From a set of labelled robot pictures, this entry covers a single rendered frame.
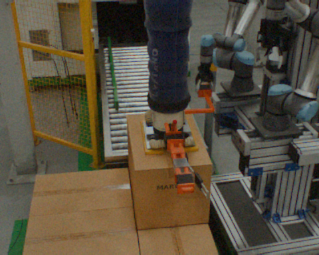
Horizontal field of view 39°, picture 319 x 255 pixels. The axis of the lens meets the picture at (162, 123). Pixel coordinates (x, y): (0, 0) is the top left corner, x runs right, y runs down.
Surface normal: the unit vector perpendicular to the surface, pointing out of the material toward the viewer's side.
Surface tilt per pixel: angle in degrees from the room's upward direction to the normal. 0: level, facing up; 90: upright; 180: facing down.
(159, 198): 90
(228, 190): 0
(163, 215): 90
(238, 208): 0
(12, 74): 90
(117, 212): 0
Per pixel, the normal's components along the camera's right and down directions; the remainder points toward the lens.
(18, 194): 0.00, -0.87
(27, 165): 0.14, 0.49
